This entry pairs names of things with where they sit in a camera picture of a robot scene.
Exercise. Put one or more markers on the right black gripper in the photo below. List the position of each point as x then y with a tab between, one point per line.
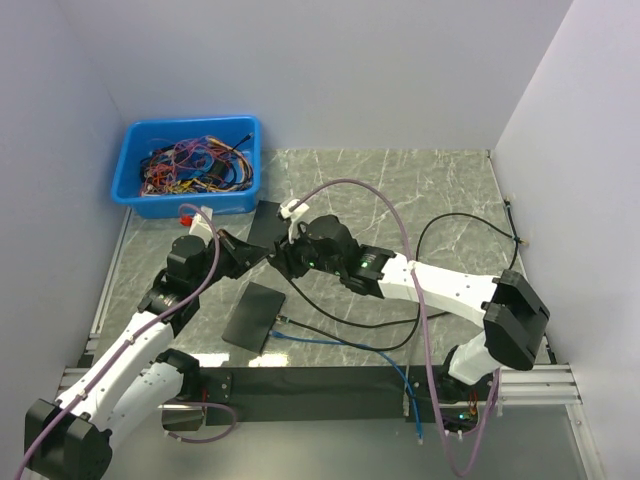
285	258

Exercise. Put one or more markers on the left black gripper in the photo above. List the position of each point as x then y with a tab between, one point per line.
236	248

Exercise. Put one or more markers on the black network switch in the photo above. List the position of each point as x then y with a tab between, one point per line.
267	228
253	318

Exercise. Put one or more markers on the black ethernet cable short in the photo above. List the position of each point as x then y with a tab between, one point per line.
384	337

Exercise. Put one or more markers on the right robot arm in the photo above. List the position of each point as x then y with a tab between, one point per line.
510	314

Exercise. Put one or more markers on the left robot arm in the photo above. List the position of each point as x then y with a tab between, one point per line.
75	436

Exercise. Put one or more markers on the blue plastic bin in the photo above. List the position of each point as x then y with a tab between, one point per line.
213	162

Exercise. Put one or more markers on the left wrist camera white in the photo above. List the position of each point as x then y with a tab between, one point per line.
198	223

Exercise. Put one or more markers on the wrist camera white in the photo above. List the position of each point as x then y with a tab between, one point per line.
198	223
291	213

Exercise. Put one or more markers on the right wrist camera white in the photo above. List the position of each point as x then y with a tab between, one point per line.
291	213

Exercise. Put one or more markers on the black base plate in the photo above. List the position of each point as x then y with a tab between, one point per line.
278	394

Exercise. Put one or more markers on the aluminium rail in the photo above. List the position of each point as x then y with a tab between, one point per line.
545	384

